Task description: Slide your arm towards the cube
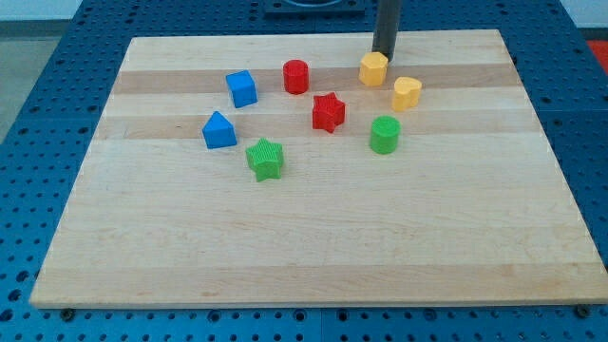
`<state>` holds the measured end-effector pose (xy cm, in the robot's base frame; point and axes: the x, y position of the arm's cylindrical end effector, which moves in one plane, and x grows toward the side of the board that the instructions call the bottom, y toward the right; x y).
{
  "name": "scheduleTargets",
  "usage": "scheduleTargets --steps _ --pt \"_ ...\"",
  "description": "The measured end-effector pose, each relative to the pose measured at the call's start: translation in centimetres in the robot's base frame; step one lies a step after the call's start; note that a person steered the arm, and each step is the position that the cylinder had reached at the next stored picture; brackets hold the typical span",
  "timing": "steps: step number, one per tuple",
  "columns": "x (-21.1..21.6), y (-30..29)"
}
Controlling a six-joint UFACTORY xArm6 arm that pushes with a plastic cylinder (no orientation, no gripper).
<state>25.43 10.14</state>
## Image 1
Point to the green cylinder block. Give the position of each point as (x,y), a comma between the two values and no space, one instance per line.
(384,134)

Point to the yellow hexagon block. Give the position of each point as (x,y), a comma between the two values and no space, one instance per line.
(373,69)

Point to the red cylinder block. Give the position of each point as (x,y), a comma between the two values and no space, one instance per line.
(296,76)

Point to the right front board screw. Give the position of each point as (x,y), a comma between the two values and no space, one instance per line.
(582,311)

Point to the wooden board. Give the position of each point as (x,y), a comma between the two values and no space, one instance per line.
(471,209)

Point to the green star block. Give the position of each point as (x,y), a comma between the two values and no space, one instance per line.
(265,159)

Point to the red star block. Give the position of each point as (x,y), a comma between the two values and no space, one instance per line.
(328,112)

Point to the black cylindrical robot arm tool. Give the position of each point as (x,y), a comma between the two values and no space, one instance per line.
(388,16)

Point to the yellow heart block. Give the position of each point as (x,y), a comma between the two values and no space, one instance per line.
(406,93)

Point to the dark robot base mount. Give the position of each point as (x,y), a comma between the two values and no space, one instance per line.
(276,8)

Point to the board screw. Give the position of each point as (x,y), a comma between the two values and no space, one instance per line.
(582,311)
(67,314)

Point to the blue triangular prism block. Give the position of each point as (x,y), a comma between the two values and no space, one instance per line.
(218,132)

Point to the left front board screw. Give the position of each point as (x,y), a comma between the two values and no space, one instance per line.
(67,314)

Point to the blue cube block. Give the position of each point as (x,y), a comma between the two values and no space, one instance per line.
(242,88)

